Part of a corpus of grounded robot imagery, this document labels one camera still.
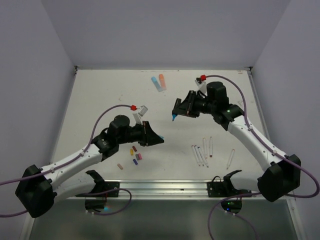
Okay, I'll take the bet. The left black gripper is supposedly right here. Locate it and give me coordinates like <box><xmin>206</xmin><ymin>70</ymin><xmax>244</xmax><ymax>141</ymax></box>
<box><xmin>117</xmin><ymin>120</ymin><xmax>164</xmax><ymax>146</ymax></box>

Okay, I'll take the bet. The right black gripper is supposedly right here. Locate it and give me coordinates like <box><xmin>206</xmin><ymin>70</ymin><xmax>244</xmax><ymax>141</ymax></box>
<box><xmin>173</xmin><ymin>89</ymin><xmax>216</xmax><ymax>117</ymax></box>

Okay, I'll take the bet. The black blue highlighter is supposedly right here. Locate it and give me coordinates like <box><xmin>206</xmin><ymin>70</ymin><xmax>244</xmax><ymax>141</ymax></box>
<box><xmin>171</xmin><ymin>98</ymin><xmax>182</xmax><ymax>121</ymax></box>

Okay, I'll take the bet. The yellow capped pen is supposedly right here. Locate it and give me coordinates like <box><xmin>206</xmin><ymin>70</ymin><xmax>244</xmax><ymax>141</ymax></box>
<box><xmin>202</xmin><ymin>137</ymin><xmax>208</xmax><ymax>159</ymax></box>

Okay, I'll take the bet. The pink pen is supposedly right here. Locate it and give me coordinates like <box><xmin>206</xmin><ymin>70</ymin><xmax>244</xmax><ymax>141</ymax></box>
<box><xmin>191</xmin><ymin>145</ymin><xmax>201</xmax><ymax>166</ymax></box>

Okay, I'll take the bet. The grey pen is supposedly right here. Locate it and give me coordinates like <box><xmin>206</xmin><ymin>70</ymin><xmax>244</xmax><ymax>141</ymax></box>
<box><xmin>194</xmin><ymin>145</ymin><xmax>205</xmax><ymax>166</ymax></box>

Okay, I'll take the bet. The brown capped pen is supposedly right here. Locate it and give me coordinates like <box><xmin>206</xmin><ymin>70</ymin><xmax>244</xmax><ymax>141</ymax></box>
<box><xmin>209</xmin><ymin>136</ymin><xmax>213</xmax><ymax>158</ymax></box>

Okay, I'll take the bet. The blue pen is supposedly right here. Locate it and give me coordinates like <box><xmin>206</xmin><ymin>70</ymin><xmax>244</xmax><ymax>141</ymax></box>
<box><xmin>197</xmin><ymin>146</ymin><xmax>209</xmax><ymax>168</ymax></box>

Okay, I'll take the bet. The peach capped pen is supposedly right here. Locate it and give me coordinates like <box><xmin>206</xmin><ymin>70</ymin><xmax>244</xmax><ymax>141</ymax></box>
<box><xmin>226</xmin><ymin>149</ymin><xmax>235</xmax><ymax>170</ymax></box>

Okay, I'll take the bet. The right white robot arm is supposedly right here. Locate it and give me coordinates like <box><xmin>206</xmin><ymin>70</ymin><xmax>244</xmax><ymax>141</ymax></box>
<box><xmin>172</xmin><ymin>81</ymin><xmax>301</xmax><ymax>202</ymax></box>

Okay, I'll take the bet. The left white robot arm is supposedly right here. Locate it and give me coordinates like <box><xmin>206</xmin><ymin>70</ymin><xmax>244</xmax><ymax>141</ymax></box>
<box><xmin>15</xmin><ymin>115</ymin><xmax>164</xmax><ymax>218</ymax></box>

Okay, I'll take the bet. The orange highlighter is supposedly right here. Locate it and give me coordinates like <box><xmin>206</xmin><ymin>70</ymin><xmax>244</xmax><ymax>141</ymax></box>
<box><xmin>158</xmin><ymin>74</ymin><xmax>167</xmax><ymax>91</ymax></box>

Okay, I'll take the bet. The light blue highlighter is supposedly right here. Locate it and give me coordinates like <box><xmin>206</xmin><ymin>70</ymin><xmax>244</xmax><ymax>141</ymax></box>
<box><xmin>151</xmin><ymin>76</ymin><xmax>163</xmax><ymax>92</ymax></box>

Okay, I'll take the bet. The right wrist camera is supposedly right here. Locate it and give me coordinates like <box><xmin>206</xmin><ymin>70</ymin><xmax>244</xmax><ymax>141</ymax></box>
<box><xmin>195</xmin><ymin>75</ymin><xmax>207</xmax><ymax>96</ymax></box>

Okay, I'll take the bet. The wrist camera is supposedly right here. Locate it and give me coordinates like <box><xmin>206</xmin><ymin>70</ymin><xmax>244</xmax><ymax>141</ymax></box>
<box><xmin>132</xmin><ymin>105</ymin><xmax>148</xmax><ymax>125</ymax></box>
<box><xmin>195</xmin><ymin>75</ymin><xmax>207</xmax><ymax>96</ymax></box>

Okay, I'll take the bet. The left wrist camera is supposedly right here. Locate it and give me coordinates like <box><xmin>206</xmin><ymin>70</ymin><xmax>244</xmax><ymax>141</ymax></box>
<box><xmin>132</xmin><ymin>105</ymin><xmax>148</xmax><ymax>125</ymax></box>

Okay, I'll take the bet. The aluminium mounting rail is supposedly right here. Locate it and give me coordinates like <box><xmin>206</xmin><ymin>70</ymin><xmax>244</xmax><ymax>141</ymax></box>
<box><xmin>50</xmin><ymin>175</ymin><xmax>262</xmax><ymax>202</ymax></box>

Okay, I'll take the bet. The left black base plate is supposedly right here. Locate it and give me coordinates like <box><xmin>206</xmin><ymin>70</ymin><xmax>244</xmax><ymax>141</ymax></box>
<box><xmin>76</xmin><ymin>181</ymin><xmax>120</xmax><ymax>198</ymax></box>

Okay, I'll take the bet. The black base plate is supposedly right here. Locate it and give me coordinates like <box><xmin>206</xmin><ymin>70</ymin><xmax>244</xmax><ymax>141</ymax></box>
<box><xmin>76</xmin><ymin>181</ymin><xmax>120</xmax><ymax>198</ymax></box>
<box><xmin>206</xmin><ymin>181</ymin><xmax>251</xmax><ymax>198</ymax></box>

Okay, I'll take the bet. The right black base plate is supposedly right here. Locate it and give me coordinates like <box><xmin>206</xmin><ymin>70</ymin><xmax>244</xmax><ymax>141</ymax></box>
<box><xmin>206</xmin><ymin>181</ymin><xmax>251</xmax><ymax>198</ymax></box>

